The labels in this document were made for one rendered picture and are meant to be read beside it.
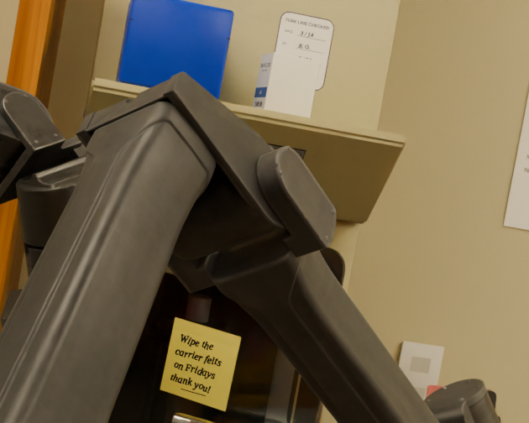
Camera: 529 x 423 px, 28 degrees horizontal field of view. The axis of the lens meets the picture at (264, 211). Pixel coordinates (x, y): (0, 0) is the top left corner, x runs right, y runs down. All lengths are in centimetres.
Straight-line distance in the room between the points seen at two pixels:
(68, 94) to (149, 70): 55
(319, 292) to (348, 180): 42
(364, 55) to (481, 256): 61
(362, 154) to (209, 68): 18
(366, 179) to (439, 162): 57
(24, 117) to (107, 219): 34
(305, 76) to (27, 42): 28
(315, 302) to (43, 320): 25
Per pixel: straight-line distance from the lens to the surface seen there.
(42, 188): 85
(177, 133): 60
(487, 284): 172
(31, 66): 105
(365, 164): 109
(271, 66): 108
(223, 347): 105
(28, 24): 106
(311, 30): 117
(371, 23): 119
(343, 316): 73
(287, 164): 65
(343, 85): 118
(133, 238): 55
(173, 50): 104
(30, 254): 87
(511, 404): 178
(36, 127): 87
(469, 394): 93
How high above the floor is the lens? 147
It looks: 3 degrees down
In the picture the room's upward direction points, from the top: 10 degrees clockwise
